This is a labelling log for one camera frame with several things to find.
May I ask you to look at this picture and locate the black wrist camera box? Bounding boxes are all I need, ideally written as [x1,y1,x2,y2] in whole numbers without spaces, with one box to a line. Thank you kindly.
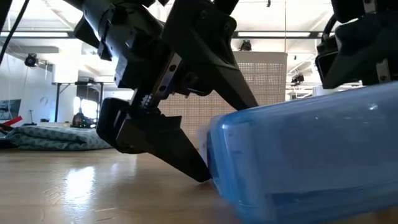
[315,34,340,90]

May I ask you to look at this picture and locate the blue translucent plastic box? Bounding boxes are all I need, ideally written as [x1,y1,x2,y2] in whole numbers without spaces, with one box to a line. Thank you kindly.
[197,81,398,224]

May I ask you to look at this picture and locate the black hanging cable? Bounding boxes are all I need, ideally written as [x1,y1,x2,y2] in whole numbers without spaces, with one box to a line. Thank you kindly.
[0,0,30,65]

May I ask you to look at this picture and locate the white perforated plastic basket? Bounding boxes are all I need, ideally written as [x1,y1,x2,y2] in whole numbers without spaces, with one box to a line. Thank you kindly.
[157,51,289,149]

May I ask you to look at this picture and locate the long ceiling light strip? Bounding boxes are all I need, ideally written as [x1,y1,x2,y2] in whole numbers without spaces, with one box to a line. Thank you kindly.
[0,31,70,39]
[237,30,312,39]

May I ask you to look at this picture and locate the folded patterned cloth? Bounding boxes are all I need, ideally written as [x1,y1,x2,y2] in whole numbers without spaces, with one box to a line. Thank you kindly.
[4,124,113,152]

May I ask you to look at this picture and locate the red flat strip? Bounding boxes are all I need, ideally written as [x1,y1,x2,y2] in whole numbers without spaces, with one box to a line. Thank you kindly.
[0,115,24,127]

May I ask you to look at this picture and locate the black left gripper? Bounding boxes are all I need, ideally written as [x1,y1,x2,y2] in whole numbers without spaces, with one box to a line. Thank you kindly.
[95,0,259,184]

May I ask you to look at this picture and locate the black-legged background table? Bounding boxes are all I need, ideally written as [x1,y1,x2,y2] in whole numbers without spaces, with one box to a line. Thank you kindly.
[51,80,105,123]

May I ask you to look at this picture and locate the dark device with lights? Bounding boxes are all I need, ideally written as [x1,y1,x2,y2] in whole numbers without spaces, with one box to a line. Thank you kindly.
[70,111,98,129]

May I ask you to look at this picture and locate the framed wall picture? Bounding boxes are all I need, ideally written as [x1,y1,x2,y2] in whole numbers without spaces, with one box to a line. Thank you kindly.
[0,99,22,121]

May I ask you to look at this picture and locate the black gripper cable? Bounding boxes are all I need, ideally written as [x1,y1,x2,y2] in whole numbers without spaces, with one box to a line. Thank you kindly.
[322,14,339,42]

